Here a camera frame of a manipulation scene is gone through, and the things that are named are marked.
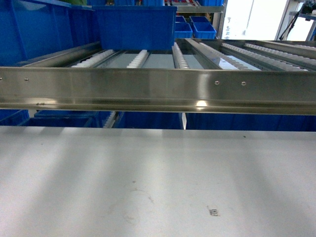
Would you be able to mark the blue bin upper far left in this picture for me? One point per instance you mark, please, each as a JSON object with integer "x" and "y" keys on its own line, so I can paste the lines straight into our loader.
{"x": 33, "y": 28}

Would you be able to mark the steel shelf front rail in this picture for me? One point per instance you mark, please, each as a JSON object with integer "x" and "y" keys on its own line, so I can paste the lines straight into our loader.
{"x": 158, "y": 90}

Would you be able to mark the white roller track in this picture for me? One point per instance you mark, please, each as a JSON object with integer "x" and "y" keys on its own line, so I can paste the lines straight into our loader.
{"x": 225, "y": 62}
{"x": 178, "y": 58}
{"x": 139, "y": 60}
{"x": 95, "y": 59}

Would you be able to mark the small QR code sticker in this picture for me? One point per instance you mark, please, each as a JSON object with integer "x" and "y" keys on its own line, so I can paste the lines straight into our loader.
{"x": 213, "y": 210}

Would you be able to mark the large blue bin upper shelf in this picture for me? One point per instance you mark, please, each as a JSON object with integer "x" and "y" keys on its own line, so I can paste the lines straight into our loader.
{"x": 136, "y": 27}

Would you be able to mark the blue bin lower shelf left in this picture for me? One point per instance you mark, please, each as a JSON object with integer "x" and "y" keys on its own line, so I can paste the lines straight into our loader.
{"x": 56, "y": 118}

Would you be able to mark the blue bin lower shelf right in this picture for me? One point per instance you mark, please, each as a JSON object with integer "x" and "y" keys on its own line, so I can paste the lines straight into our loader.
{"x": 250, "y": 122}

